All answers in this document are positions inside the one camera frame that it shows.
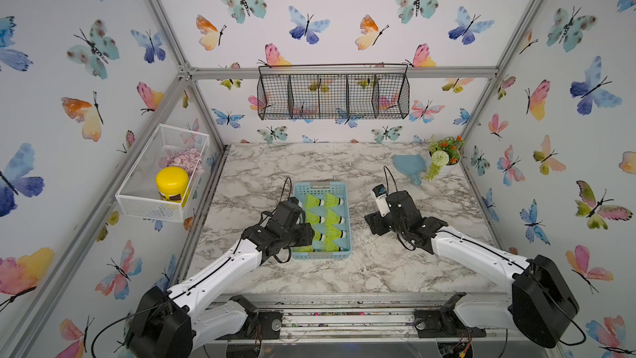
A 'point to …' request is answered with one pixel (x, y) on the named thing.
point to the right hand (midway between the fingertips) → (376, 210)
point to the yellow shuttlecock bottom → (331, 201)
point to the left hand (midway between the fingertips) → (312, 232)
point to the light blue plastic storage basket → (327, 209)
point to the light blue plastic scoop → (410, 164)
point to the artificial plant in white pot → (444, 156)
